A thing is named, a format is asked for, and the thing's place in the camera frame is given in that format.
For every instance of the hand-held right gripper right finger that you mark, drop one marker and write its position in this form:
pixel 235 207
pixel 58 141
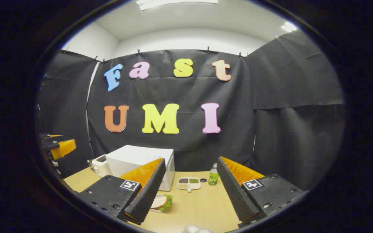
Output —
pixel 235 191

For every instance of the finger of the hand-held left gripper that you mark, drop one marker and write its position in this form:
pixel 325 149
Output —
pixel 52 136
pixel 64 149

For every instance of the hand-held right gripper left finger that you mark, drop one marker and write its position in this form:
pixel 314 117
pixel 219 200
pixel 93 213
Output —
pixel 147 191

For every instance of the lettuce sandwich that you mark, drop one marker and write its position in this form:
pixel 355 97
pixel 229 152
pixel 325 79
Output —
pixel 160 202

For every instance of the white microwave oven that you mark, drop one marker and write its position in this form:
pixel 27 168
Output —
pixel 131 158

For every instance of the green label drink bottle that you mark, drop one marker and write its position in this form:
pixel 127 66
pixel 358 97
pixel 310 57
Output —
pixel 213 176

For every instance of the white toaster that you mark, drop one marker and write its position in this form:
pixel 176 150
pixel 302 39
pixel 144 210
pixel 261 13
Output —
pixel 101 166

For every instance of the white divided grain dish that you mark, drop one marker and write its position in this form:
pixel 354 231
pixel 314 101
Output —
pixel 189 183

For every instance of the black backdrop cloth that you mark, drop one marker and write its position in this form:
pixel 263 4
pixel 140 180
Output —
pixel 186 94

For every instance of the small ceiling light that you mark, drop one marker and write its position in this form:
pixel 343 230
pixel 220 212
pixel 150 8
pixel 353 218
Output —
pixel 289 27

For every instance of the long ceiling light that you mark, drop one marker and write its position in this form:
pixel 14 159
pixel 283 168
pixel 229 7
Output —
pixel 173 2

